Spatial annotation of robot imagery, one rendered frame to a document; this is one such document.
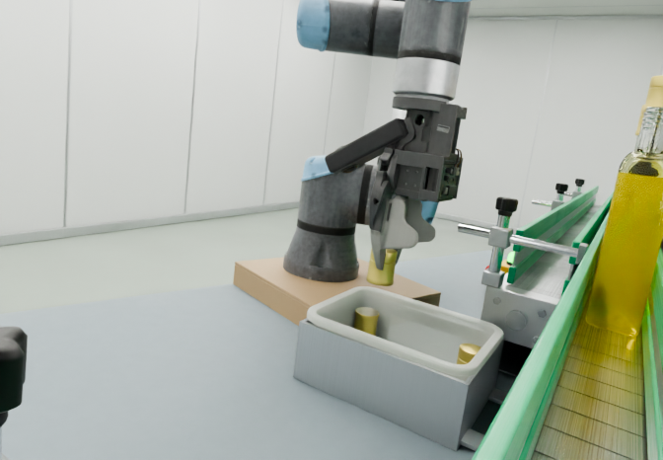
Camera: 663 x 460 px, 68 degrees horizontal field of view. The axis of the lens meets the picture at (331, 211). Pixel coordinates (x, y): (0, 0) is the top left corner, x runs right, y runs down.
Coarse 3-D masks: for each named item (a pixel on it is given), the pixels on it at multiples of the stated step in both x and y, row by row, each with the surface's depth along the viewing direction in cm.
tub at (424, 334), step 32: (352, 288) 74; (320, 320) 60; (352, 320) 73; (384, 320) 74; (416, 320) 71; (448, 320) 68; (480, 320) 67; (416, 352) 54; (448, 352) 68; (480, 352) 56
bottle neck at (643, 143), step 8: (648, 112) 55; (656, 112) 55; (648, 120) 55; (656, 120) 54; (648, 128) 55; (656, 128) 55; (640, 136) 56; (648, 136) 55; (656, 136) 55; (640, 144) 56; (648, 144) 55; (656, 144) 55
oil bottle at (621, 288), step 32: (640, 160) 55; (640, 192) 55; (608, 224) 57; (640, 224) 55; (608, 256) 57; (640, 256) 55; (608, 288) 57; (640, 288) 55; (608, 320) 57; (640, 320) 56
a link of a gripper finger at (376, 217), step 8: (384, 168) 59; (376, 176) 58; (384, 176) 58; (376, 184) 58; (384, 184) 58; (376, 192) 58; (384, 192) 58; (376, 200) 58; (384, 200) 58; (376, 208) 58; (384, 208) 58; (376, 216) 59; (376, 224) 59
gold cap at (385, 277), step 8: (392, 256) 62; (384, 264) 62; (392, 264) 62; (368, 272) 63; (376, 272) 62; (384, 272) 62; (392, 272) 62; (368, 280) 63; (376, 280) 62; (384, 280) 62; (392, 280) 63
